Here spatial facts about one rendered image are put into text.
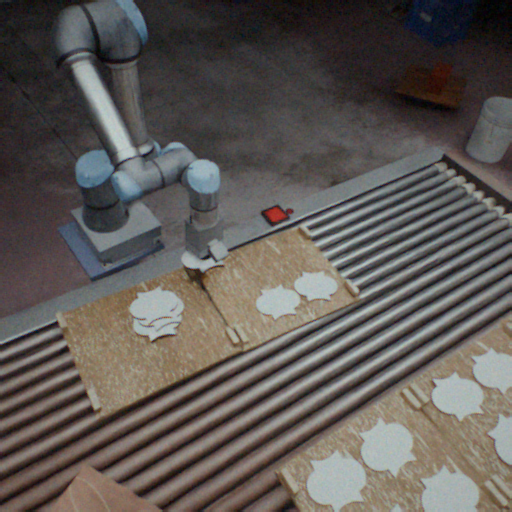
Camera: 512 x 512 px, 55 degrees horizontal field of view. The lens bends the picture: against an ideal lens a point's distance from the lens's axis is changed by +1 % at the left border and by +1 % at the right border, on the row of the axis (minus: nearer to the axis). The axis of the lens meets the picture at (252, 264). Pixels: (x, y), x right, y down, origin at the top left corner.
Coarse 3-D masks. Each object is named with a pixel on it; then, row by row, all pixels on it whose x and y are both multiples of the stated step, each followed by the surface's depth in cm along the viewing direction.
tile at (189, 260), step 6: (186, 252) 140; (186, 258) 139; (192, 258) 139; (198, 258) 139; (210, 258) 139; (186, 264) 138; (192, 264) 138; (198, 264) 138; (204, 264) 138; (210, 264) 138; (216, 264) 138; (222, 264) 138; (204, 270) 137
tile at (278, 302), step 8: (280, 288) 151; (264, 296) 148; (272, 296) 149; (280, 296) 149; (288, 296) 149; (296, 296) 149; (256, 304) 147; (264, 304) 147; (272, 304) 147; (280, 304) 147; (288, 304) 147; (296, 304) 147; (264, 312) 145; (272, 312) 145; (280, 312) 145; (288, 312) 145
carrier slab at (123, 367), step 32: (128, 288) 149; (192, 288) 150; (96, 320) 140; (128, 320) 141; (192, 320) 142; (96, 352) 134; (128, 352) 134; (160, 352) 135; (192, 352) 136; (224, 352) 136; (96, 384) 128; (128, 384) 128; (160, 384) 129
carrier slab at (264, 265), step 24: (264, 240) 166; (288, 240) 166; (240, 264) 158; (264, 264) 158; (288, 264) 159; (312, 264) 160; (216, 288) 151; (240, 288) 151; (264, 288) 152; (288, 288) 153; (240, 312) 145; (312, 312) 147; (264, 336) 140
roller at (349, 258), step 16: (480, 192) 193; (448, 208) 185; (464, 208) 189; (416, 224) 178; (432, 224) 182; (384, 240) 172; (400, 240) 176; (352, 256) 166; (80, 384) 129; (48, 400) 126; (64, 400) 127; (16, 416) 123; (32, 416) 124; (0, 432) 121
